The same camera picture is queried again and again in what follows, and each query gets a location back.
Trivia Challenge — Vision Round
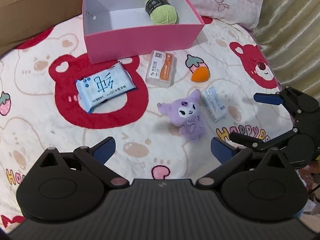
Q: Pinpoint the orange makeup sponge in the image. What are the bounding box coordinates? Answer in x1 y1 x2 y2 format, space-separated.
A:
191 67 210 82

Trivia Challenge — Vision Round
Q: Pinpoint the blue wet wipes pack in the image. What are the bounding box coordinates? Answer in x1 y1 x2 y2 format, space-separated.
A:
75 62 136 113

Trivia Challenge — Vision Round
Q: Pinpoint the olive satin curtain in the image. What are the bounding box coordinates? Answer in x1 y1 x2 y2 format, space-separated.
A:
254 0 319 99

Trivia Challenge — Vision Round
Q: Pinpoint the pink cardboard box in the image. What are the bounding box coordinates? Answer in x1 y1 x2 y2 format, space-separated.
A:
82 0 204 64

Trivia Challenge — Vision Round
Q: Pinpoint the white tissue pack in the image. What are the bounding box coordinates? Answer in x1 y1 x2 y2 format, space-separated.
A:
200 86 227 122

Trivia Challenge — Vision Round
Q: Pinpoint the brown pillow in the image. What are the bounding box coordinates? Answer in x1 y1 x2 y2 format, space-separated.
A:
1 0 82 56

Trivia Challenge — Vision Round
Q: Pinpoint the green yarn ball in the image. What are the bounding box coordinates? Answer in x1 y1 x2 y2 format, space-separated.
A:
145 0 178 25

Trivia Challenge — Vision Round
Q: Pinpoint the purple Kuromi plush toy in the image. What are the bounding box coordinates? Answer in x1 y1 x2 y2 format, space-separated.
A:
157 89 206 140

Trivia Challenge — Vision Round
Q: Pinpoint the clear orange-labelled plastic case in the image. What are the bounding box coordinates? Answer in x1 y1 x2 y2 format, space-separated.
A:
145 50 176 88

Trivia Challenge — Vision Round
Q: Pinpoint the red bear print blanket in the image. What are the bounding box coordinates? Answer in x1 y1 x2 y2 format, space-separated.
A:
1 16 292 232

